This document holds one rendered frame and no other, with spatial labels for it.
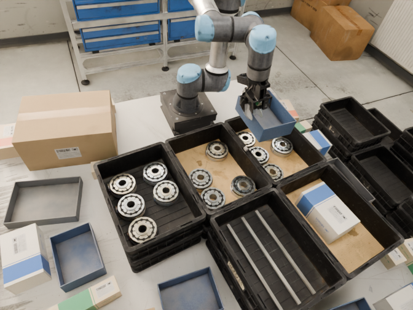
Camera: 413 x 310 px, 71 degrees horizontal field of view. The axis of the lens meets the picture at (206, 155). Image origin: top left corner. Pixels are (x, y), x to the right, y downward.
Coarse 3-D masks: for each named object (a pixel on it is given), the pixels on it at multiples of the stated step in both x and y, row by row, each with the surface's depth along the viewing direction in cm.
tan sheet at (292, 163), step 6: (258, 144) 140; (264, 144) 141; (270, 144) 141; (270, 150) 139; (270, 156) 136; (276, 156) 136; (288, 156) 137; (294, 156) 138; (270, 162) 134; (276, 162) 134; (282, 162) 134; (288, 162) 135; (294, 162) 135; (300, 162) 135; (282, 168) 132; (288, 168) 133; (294, 168) 133; (300, 168) 133; (288, 174) 130
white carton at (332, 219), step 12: (312, 192) 114; (324, 192) 115; (300, 204) 117; (312, 204) 111; (324, 204) 111; (336, 204) 112; (312, 216) 113; (324, 216) 108; (336, 216) 108; (348, 216) 109; (324, 228) 109; (336, 228) 105; (348, 228) 105
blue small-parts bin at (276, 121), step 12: (240, 108) 115; (276, 108) 118; (252, 120) 109; (264, 120) 117; (276, 120) 118; (288, 120) 112; (252, 132) 111; (264, 132) 105; (276, 132) 108; (288, 132) 112
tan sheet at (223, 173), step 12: (204, 144) 137; (180, 156) 131; (192, 156) 132; (204, 156) 132; (228, 156) 134; (192, 168) 128; (204, 168) 128; (216, 168) 129; (228, 168) 129; (240, 168) 130; (216, 180) 125; (228, 180) 125; (228, 192) 121
